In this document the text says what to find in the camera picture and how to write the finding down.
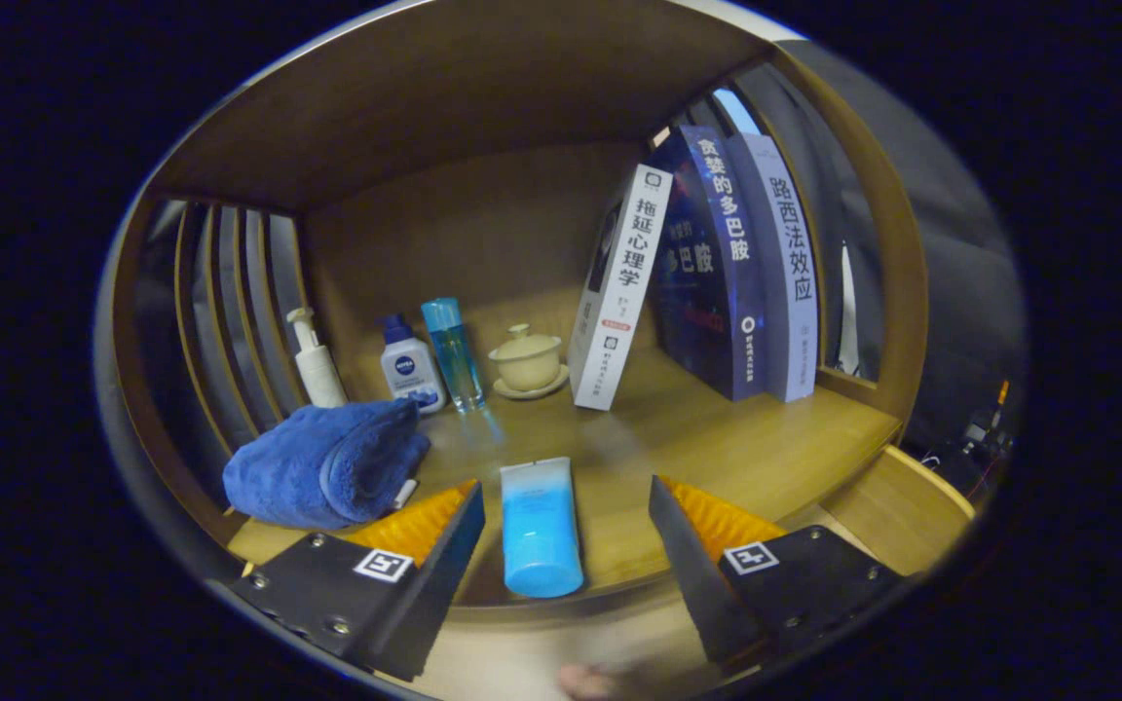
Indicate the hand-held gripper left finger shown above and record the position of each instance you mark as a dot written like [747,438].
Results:
[434,594]

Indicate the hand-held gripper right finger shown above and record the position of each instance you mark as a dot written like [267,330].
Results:
[692,574]

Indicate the blue squeeze tube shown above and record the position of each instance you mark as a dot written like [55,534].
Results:
[542,535]

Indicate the wooden countertop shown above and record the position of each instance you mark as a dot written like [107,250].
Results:
[717,438]

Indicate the wooden cabinet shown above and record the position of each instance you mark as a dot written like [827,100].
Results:
[444,88]

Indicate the rolled blue towel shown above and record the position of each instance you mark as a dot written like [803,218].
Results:
[327,467]

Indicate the white bottle with blue cap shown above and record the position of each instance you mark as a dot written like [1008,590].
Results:
[410,370]

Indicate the clear blue bottle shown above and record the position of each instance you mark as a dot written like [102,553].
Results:
[454,355]

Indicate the beige lidded teacup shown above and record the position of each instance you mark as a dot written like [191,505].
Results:
[527,365]

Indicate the white pump bottle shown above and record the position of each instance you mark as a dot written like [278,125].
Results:
[319,375]

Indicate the white book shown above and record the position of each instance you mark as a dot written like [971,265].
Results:
[619,312]

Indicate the dark blue book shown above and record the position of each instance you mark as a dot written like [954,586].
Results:
[707,273]

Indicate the light purple book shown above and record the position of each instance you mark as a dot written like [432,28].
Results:
[785,273]

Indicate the black and orange device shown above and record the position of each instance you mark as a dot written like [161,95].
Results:
[985,428]

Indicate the black backdrop cloth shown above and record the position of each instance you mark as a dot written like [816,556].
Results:
[951,292]

